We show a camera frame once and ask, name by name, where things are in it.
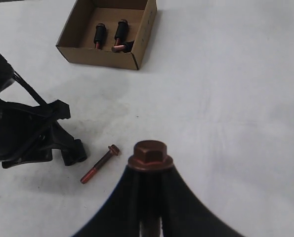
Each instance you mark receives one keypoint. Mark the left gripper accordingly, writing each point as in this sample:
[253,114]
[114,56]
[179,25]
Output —
[15,128]

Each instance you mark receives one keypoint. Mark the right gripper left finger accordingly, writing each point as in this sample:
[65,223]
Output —
[122,207]

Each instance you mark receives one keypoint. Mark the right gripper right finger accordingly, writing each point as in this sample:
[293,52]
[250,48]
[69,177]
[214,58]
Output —
[186,209]

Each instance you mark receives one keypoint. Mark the copper hex flange bolt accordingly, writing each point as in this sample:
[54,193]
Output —
[99,165]
[150,155]

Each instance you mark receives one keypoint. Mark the brown cardboard box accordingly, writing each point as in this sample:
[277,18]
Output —
[141,37]

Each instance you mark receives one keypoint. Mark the bolt in black sleeve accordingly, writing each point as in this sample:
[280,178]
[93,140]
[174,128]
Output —
[122,47]
[119,30]
[99,34]

